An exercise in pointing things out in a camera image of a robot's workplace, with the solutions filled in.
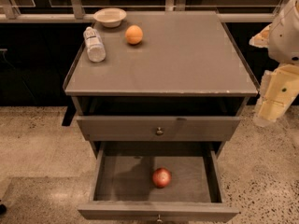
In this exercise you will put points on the grey wooden drawer cabinet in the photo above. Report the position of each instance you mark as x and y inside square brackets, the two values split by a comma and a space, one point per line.
[187, 65]

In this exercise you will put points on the open grey middle drawer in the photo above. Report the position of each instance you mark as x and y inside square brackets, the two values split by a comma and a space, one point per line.
[123, 189]

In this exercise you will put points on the orange fruit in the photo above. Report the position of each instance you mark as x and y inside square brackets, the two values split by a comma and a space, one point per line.
[134, 35]

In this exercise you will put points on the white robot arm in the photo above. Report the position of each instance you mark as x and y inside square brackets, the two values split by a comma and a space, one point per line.
[294, 6]

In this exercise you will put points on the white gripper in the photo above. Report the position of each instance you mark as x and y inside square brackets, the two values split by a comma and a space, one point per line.
[285, 41]

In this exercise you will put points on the white bowl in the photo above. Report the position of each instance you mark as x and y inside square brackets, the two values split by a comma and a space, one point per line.
[110, 17]

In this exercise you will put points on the brass drawer knob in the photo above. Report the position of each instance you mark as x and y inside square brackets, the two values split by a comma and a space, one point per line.
[159, 131]
[159, 220]

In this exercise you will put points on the clear plastic water bottle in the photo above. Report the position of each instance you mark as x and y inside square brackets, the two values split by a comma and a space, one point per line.
[95, 48]

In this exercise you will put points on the grey top drawer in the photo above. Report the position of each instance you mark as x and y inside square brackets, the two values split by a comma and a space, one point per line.
[143, 128]

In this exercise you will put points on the red apple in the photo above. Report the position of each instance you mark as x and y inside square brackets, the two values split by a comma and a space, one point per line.
[161, 177]

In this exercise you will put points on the black object at floor edge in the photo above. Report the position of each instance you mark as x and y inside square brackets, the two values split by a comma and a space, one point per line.
[3, 209]

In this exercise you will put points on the brass top drawer knob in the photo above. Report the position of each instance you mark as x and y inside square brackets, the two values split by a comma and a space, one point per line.
[159, 131]

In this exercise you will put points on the brass middle drawer knob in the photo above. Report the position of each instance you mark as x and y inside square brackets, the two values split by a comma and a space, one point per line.
[159, 220]

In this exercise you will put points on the metal window railing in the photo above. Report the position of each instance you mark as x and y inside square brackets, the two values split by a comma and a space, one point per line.
[82, 10]

